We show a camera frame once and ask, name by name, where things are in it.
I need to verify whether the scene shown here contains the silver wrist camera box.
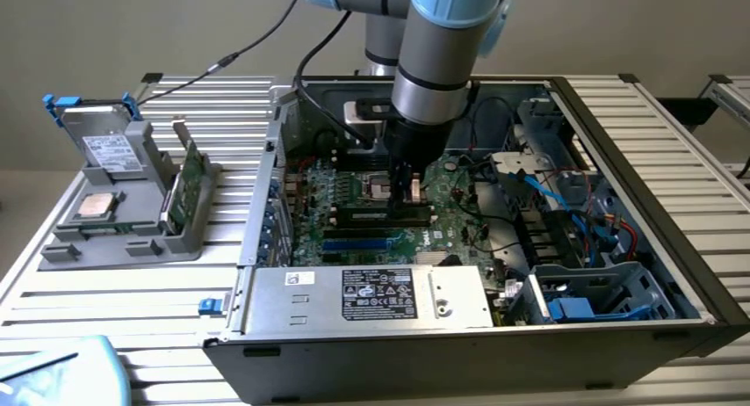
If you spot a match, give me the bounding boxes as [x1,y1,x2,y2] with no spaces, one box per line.
[342,98,395,155]

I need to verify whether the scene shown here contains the black cable to wrist camera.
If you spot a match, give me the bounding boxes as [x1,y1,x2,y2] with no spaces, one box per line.
[293,10,378,151]

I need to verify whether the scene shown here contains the hard disk blue carrier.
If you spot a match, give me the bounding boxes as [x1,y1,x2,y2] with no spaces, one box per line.
[41,94,149,178]

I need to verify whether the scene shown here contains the red wire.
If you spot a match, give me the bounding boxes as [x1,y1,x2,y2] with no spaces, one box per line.
[606,212,643,254]

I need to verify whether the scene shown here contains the slatted metal side table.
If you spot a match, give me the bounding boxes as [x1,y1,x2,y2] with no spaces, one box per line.
[701,73,750,181]

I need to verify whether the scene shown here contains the black expansion slot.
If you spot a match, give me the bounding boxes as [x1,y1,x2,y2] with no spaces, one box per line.
[323,228,392,241]

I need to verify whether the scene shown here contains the silver power supply unit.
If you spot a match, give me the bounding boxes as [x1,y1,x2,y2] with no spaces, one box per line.
[239,265,495,333]

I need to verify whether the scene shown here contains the green motherboard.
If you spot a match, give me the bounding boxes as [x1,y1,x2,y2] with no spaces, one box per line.
[279,149,523,288]

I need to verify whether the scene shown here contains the CPU socket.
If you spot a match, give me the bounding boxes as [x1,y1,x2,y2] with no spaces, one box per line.
[350,171,395,201]

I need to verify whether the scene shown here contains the blue expansion slot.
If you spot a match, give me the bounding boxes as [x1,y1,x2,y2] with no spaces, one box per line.
[323,237,392,252]

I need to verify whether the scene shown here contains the open black PC case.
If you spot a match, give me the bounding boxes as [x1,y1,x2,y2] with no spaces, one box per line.
[200,75,750,403]

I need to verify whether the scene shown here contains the blue flat wire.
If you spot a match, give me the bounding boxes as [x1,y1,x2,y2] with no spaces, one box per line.
[507,169,614,266]

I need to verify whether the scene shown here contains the CPU chip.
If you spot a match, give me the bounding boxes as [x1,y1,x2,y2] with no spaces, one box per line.
[76,192,128,223]

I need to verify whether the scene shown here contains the copper socket cover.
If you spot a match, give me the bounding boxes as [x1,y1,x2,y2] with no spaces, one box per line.
[411,172,431,204]

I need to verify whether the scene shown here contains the black cable with inline connector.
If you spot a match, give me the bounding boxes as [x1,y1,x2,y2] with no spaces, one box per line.
[139,0,304,106]

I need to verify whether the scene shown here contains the green graphics card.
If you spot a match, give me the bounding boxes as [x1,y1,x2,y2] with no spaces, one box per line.
[156,117,216,236]

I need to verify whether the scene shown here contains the grey parts rack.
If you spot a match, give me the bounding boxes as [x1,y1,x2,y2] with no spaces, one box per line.
[36,119,225,272]

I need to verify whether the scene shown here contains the light blue rounded object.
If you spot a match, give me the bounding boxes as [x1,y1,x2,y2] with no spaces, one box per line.
[0,334,131,406]

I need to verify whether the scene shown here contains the grey metal drive cage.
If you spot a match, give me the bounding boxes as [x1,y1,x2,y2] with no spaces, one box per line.
[488,97,600,214]

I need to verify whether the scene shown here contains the grey disk bay blue rails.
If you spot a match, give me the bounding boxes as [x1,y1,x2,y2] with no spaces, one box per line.
[526,260,678,324]

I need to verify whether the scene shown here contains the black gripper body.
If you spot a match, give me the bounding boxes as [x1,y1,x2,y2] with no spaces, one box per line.
[386,119,450,171]

